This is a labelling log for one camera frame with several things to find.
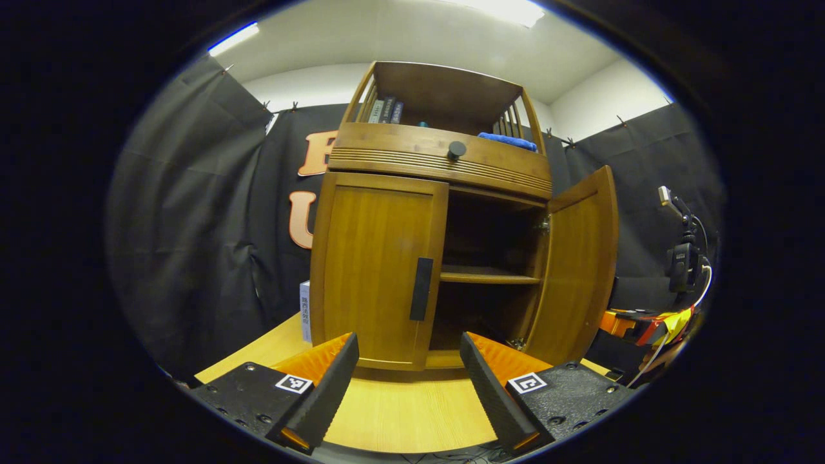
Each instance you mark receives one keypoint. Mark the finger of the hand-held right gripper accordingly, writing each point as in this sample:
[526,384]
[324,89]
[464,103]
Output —
[619,322]

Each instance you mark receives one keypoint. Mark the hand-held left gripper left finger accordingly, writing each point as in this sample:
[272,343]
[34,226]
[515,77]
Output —
[329,399]

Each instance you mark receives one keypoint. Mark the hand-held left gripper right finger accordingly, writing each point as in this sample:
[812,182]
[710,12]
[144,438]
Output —
[493,399]

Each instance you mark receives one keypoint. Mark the wooden shoe cabinet door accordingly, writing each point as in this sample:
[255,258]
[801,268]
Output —
[577,270]
[374,264]

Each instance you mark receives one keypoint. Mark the wooden double-door shoe cabinet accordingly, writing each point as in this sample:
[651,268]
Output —
[387,145]

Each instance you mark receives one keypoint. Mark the wooden inner cabinet shelf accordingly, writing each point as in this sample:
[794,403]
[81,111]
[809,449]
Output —
[483,276]

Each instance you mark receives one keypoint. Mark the white printed box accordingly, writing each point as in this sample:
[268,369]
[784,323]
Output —
[305,312]

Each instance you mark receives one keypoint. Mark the blue folded towel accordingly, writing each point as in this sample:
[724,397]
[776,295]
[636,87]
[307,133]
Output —
[508,141]

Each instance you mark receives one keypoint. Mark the black backdrop cloth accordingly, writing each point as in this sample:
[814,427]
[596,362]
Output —
[193,212]

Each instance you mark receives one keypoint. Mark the wooden drawer with black knob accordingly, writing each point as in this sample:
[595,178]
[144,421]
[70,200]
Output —
[393,149]

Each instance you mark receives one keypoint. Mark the grey book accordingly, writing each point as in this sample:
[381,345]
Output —
[376,111]

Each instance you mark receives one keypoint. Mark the purple book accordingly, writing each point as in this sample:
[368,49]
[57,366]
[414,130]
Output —
[397,113]

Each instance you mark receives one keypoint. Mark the dark book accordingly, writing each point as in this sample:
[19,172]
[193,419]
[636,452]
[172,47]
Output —
[387,110]

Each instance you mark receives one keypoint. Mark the ceiling light panel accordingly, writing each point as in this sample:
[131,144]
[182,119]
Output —
[233,38]

